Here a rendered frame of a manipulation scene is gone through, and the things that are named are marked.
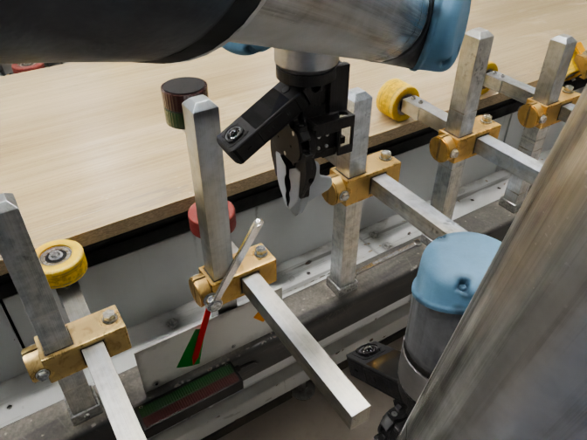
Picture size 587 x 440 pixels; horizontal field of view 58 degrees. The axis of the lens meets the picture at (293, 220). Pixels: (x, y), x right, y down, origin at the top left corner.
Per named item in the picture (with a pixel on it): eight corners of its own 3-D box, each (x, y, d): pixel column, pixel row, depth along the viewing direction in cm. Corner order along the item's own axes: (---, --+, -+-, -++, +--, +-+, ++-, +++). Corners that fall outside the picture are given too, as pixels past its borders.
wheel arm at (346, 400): (369, 421, 68) (372, 402, 66) (348, 434, 67) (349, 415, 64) (218, 237, 97) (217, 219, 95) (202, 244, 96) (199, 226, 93)
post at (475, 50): (444, 251, 116) (495, 30, 87) (432, 257, 115) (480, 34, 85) (432, 243, 119) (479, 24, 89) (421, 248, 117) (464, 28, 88)
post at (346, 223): (351, 312, 108) (373, 92, 79) (337, 319, 107) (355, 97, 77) (341, 301, 111) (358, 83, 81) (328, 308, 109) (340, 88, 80)
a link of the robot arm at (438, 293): (486, 315, 35) (397, 245, 40) (456, 411, 42) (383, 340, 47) (560, 269, 38) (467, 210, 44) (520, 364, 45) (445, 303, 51)
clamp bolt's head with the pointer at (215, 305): (203, 369, 88) (224, 299, 81) (189, 373, 86) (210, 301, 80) (199, 361, 89) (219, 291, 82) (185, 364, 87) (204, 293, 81)
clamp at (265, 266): (277, 281, 89) (276, 258, 86) (203, 313, 83) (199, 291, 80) (260, 262, 93) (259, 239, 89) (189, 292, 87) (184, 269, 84)
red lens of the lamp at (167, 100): (217, 105, 70) (215, 89, 68) (173, 116, 67) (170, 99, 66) (197, 88, 74) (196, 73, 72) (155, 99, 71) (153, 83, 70)
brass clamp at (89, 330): (134, 351, 78) (127, 327, 75) (37, 394, 73) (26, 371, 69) (120, 323, 82) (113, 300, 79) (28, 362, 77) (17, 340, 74)
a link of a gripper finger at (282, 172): (323, 203, 76) (326, 147, 71) (287, 216, 74) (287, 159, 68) (311, 193, 78) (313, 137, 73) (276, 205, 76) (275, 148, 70)
